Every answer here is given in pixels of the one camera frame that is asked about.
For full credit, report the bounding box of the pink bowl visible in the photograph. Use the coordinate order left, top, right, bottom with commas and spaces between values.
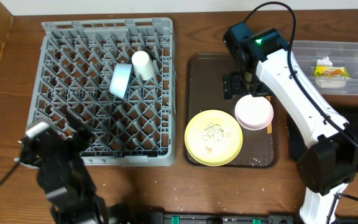
234, 95, 274, 131

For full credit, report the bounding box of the light blue bowl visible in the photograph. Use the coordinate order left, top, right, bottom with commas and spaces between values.
109, 63, 132, 99

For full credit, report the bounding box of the green yellow snack wrapper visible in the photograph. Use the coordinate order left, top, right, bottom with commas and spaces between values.
313, 65, 351, 79

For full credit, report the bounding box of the white napkin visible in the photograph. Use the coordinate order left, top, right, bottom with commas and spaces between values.
315, 56, 350, 88

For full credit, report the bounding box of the white plastic cup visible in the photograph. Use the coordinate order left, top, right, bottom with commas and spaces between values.
131, 50, 155, 81

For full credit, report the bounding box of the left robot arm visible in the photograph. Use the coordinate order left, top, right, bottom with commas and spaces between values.
18, 113, 132, 223

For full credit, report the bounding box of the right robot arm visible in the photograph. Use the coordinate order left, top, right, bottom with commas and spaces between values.
223, 22, 358, 223

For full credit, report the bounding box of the dark brown serving tray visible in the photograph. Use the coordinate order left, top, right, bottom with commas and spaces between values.
186, 53, 278, 169

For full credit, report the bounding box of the yellow plate with crumbs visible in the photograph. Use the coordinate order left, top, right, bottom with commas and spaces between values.
185, 110, 243, 167

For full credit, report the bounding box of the grey plastic dish rack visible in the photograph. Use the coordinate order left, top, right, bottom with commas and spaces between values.
28, 17, 177, 167

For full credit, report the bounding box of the black plastic tray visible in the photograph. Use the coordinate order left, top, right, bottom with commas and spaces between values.
288, 106, 358, 161

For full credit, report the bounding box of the clear plastic bin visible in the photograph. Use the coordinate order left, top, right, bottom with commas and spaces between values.
292, 40, 358, 95

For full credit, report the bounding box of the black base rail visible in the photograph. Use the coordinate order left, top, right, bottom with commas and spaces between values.
135, 211, 358, 224

